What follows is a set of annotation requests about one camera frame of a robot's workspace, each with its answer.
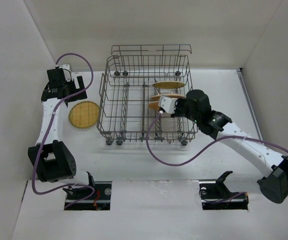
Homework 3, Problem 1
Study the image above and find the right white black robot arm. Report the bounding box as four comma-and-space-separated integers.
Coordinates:
160, 89, 288, 204

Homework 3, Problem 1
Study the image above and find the grey wire dish rack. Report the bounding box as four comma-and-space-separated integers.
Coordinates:
97, 44, 197, 146

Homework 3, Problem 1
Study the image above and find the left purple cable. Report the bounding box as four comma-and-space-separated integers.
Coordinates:
31, 52, 96, 210

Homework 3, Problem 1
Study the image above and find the yellow woven plate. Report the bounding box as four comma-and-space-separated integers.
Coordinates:
152, 81, 186, 89
68, 101, 99, 129

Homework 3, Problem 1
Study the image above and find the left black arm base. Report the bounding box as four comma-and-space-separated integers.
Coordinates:
63, 181, 112, 211

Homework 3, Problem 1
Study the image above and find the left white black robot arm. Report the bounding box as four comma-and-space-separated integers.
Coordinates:
27, 66, 94, 195

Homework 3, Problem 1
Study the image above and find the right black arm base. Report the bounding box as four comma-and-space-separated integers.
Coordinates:
199, 171, 249, 211

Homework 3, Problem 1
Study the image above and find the orange woven plate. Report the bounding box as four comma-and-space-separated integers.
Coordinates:
148, 101, 160, 111
150, 93, 184, 101

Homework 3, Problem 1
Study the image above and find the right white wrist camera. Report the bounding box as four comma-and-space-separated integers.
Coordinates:
158, 95, 178, 114

